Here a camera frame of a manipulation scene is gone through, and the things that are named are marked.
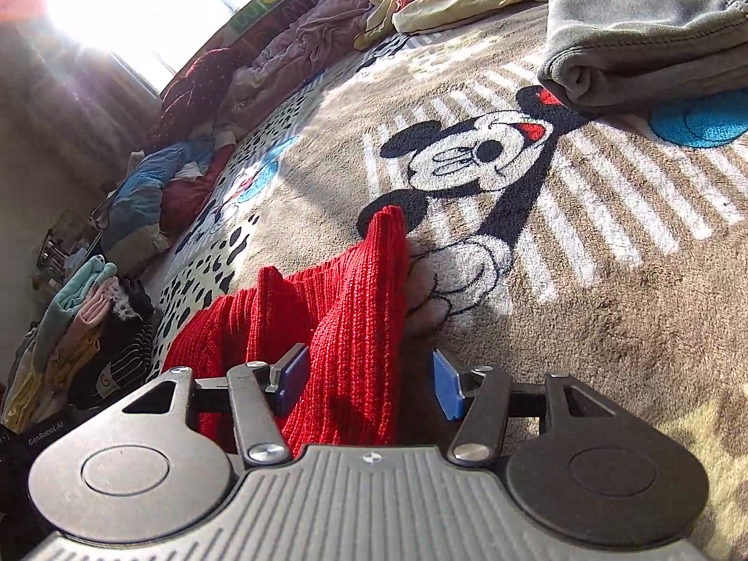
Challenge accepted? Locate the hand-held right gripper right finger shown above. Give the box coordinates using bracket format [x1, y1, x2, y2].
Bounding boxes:
[432, 349, 629, 464]

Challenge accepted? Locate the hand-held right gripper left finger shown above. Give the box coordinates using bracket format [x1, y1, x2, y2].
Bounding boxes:
[120, 344, 310, 468]

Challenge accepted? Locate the red knitted sweater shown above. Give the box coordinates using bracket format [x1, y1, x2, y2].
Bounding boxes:
[160, 206, 410, 458]

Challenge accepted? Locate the pile of folded clothes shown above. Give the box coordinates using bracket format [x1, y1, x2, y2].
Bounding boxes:
[0, 254, 158, 429]

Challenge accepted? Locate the cartoon mouse printed blanket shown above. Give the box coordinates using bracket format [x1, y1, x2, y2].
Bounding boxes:
[146, 3, 748, 561]

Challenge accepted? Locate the blue quilt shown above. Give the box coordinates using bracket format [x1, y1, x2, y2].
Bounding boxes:
[99, 140, 217, 255]

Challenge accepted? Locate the dark red dotted cloth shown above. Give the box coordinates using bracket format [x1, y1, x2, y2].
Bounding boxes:
[146, 47, 246, 150]

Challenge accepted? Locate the mauve crumpled bedsheet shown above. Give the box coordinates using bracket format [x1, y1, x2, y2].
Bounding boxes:
[219, 0, 375, 141]

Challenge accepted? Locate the cream yellow pillow bedding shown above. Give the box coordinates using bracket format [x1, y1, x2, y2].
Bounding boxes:
[353, 0, 585, 50]

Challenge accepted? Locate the grey folded fleece garment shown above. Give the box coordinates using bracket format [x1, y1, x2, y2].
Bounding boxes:
[536, 0, 748, 118]

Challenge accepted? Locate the bright window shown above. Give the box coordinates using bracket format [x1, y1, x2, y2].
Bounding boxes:
[47, 0, 319, 94]

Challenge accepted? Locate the metal wire rack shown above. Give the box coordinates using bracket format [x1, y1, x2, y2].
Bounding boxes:
[36, 210, 101, 281]

